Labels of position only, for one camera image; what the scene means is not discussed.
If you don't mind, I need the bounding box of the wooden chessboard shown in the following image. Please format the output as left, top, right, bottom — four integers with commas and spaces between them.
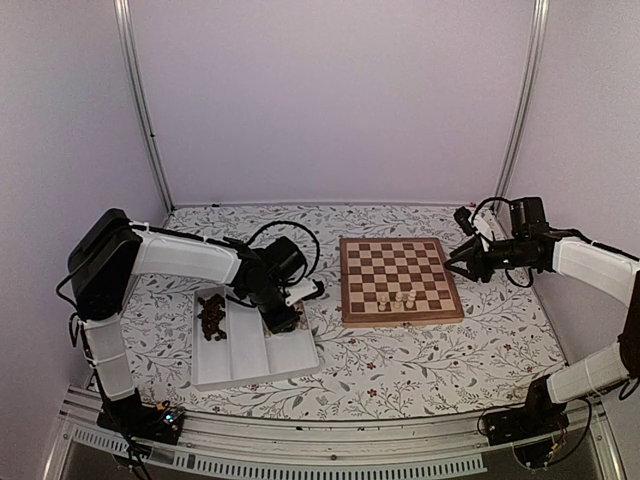
340, 237, 464, 328

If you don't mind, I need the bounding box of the right aluminium frame post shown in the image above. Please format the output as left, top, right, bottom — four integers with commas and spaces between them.
494, 0, 550, 197

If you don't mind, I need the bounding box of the light chess pieces pile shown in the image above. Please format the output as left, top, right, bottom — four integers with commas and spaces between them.
293, 301, 309, 330

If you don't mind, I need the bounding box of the aluminium frame post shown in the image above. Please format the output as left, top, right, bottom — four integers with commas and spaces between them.
494, 0, 550, 197
113, 0, 175, 213

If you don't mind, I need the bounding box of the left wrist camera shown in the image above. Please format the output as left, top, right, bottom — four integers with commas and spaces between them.
284, 278, 325, 306

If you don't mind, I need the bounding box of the front aluminium rail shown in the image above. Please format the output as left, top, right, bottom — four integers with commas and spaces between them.
43, 388, 631, 479

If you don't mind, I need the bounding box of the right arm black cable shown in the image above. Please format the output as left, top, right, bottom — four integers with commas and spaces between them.
472, 196, 534, 289

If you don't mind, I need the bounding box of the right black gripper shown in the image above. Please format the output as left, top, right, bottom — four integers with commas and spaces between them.
444, 235, 534, 284

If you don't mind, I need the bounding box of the white divided tray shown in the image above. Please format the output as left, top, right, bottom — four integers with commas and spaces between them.
191, 287, 321, 392

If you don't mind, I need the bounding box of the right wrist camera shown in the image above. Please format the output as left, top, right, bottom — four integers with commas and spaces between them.
454, 207, 495, 242

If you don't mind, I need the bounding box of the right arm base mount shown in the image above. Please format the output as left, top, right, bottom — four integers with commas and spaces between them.
477, 407, 569, 470

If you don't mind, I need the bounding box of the dark chess pieces pile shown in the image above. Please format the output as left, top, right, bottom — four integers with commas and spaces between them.
197, 294, 227, 341

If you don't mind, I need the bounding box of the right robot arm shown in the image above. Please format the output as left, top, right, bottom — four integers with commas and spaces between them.
445, 197, 639, 436

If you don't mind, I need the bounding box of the left aluminium frame post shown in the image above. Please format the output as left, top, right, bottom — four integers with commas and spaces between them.
113, 0, 175, 213

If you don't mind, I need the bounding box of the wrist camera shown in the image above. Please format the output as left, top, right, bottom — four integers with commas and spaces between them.
454, 207, 495, 242
284, 278, 325, 306

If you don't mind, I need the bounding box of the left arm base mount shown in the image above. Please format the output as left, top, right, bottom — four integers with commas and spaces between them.
97, 397, 184, 445

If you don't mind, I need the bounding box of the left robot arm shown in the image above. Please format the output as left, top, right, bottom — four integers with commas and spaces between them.
56, 209, 320, 434

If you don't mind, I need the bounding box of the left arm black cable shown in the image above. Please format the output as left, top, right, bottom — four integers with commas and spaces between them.
247, 219, 321, 286

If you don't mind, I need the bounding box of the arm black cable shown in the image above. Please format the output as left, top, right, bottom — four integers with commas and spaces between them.
472, 196, 534, 289
247, 219, 321, 286

